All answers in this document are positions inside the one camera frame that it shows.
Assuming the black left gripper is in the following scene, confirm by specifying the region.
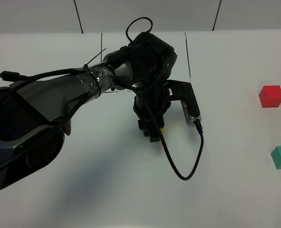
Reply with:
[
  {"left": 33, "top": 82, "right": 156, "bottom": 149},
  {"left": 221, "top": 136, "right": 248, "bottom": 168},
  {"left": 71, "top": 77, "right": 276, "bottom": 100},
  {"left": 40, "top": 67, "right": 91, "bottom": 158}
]
[{"left": 133, "top": 80, "right": 170, "bottom": 143}]

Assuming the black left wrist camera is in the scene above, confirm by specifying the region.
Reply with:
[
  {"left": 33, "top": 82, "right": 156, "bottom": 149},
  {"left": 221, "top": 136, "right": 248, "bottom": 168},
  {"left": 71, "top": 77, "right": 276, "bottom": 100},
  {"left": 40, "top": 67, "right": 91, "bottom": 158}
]
[{"left": 165, "top": 80, "right": 202, "bottom": 124}]

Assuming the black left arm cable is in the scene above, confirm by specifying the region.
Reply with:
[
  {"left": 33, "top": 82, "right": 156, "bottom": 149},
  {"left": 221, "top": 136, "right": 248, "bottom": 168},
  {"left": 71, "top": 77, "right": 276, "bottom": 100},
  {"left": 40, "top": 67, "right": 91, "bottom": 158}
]
[{"left": 0, "top": 17, "right": 205, "bottom": 181}]

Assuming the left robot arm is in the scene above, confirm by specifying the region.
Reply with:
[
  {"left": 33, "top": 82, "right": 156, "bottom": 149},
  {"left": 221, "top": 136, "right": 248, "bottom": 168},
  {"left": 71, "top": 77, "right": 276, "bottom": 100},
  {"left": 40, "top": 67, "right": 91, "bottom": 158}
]
[{"left": 0, "top": 32, "right": 177, "bottom": 190}]

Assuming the black cable tie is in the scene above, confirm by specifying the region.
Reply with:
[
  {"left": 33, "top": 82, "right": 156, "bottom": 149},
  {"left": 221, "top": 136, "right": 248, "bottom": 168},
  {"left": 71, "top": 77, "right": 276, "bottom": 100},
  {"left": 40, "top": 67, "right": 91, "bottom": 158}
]
[{"left": 84, "top": 48, "right": 106, "bottom": 98}]

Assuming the red cube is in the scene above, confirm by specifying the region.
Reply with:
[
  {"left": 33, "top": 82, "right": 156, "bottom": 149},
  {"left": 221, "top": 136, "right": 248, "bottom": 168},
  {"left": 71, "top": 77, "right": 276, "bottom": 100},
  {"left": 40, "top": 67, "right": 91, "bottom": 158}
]
[{"left": 259, "top": 85, "right": 281, "bottom": 108}]

